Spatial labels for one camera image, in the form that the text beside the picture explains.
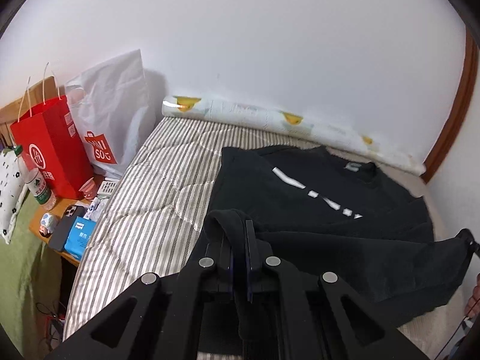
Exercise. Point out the small figurine toy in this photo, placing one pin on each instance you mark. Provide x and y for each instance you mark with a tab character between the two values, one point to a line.
48	223

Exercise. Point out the wooden headboard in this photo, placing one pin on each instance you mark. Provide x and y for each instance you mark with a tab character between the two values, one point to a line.
43	89

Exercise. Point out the striped mattress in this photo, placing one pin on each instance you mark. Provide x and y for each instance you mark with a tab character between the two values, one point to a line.
155	216

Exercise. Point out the wooden nightstand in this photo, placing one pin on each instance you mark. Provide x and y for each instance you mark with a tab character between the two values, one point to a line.
58	210

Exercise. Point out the blue tissue pack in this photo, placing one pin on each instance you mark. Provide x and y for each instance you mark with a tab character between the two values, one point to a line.
78	237

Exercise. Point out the person's right hand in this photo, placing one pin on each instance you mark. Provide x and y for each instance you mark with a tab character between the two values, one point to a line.
472	308

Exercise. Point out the rolled white printed mat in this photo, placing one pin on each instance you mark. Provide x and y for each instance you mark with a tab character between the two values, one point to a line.
285	123

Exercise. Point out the plastic water bottle green label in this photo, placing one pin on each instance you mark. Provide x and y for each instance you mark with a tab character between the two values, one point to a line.
33	178

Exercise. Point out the black sweatshirt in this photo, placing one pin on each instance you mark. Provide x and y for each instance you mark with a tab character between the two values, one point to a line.
358	258

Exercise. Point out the white Miniso plastic bag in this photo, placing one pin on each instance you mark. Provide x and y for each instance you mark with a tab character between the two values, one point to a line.
113	112

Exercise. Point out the green bed sheet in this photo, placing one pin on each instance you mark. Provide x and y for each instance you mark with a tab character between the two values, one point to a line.
30	283

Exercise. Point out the white black dotted pillow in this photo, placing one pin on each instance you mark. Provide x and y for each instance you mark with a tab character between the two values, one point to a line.
13	191

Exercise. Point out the white remote control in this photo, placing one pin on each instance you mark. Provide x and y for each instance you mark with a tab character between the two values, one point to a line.
107	188

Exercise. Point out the black smartphone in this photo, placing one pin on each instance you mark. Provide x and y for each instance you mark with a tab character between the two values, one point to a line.
62	229

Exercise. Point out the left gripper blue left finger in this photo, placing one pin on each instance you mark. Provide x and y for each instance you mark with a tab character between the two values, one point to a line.
220	278

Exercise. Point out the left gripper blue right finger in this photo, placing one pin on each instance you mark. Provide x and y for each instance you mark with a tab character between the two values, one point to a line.
259	258

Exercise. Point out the brown wooden door frame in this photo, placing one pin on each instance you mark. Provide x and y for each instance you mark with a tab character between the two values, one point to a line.
458	112

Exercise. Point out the red paper bag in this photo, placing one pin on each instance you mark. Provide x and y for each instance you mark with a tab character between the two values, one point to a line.
48	134

